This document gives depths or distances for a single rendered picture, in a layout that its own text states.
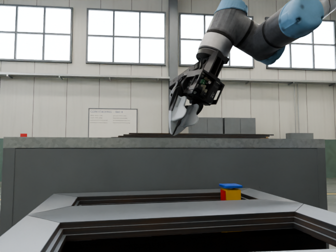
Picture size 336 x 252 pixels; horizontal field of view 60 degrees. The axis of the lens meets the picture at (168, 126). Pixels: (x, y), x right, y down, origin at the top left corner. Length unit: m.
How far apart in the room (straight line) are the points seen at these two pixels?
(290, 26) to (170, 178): 0.73
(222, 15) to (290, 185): 0.84
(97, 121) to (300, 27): 8.96
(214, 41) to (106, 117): 8.79
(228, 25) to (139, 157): 0.62
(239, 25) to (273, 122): 9.74
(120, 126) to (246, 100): 4.27
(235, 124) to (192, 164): 8.13
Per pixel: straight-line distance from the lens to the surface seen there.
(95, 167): 1.13
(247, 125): 9.40
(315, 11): 0.68
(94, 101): 9.56
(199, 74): 0.65
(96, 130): 9.43
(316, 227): 0.76
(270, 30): 0.71
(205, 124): 9.00
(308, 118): 11.06
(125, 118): 9.38
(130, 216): 0.72
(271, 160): 1.31
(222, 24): 0.74
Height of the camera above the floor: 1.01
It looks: 4 degrees up
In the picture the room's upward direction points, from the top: straight up
